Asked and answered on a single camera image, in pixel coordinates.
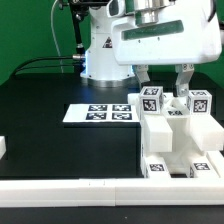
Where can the white block at left edge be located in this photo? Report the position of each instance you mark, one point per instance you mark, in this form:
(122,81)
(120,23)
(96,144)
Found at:
(2,146)

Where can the white long front beam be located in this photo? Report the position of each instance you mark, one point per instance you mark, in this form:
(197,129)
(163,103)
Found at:
(206,132)

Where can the white small tagged cube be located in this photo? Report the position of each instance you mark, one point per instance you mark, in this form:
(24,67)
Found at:
(199,102)

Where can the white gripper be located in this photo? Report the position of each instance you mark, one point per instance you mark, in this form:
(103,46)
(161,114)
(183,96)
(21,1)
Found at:
(165,32)

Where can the white marker tag board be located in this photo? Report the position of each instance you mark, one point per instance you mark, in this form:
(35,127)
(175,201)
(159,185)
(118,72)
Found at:
(83,113)

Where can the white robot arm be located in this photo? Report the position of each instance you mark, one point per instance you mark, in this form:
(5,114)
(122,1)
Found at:
(102,66)

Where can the white L-shaped fence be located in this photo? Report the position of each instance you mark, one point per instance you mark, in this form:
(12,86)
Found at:
(116,192)

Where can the white chair seat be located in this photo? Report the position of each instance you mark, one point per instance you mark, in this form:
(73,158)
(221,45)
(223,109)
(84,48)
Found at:
(183,146)

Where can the white tagged block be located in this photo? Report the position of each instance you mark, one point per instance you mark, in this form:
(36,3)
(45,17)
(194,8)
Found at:
(151,99)

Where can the white long back beam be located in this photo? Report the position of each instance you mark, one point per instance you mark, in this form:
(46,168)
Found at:
(157,134)

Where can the white long beam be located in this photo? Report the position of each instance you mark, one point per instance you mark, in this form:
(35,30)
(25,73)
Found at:
(157,134)
(206,132)

